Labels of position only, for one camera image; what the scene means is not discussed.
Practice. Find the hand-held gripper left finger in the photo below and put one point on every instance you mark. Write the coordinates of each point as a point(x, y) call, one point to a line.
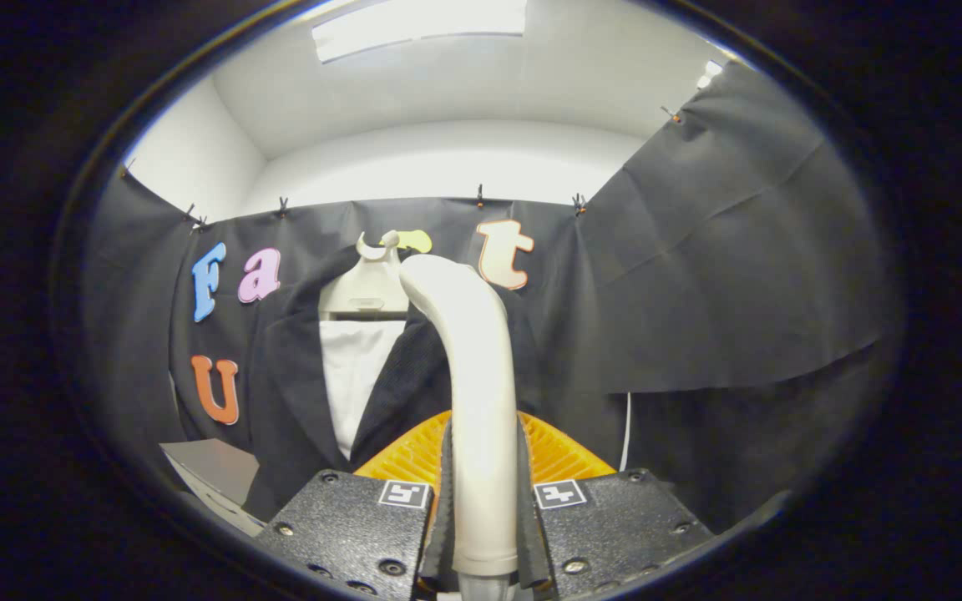
point(347, 526)

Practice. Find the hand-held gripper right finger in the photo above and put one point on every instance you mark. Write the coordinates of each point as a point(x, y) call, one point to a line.
point(615, 526)

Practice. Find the black blazer jacket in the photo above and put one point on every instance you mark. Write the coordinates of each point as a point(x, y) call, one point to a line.
point(289, 392)

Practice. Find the white garment steamer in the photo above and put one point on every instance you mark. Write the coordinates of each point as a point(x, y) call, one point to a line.
point(481, 401)

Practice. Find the white padded garment form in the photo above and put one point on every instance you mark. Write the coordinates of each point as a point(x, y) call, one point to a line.
point(351, 376)

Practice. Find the grey cabinet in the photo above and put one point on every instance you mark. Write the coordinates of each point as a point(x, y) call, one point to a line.
point(214, 467)

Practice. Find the white plastic hanger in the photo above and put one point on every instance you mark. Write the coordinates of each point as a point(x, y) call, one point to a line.
point(364, 292)

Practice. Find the black backdrop cloth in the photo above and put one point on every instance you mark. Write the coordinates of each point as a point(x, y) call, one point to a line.
point(698, 292)

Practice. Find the row of black clips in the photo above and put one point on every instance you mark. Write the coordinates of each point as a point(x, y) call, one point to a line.
point(283, 206)

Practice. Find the small ceiling light panel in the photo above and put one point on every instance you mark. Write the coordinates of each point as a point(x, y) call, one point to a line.
point(709, 73)

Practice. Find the large ceiling light panel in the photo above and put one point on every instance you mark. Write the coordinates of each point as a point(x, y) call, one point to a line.
point(414, 25)

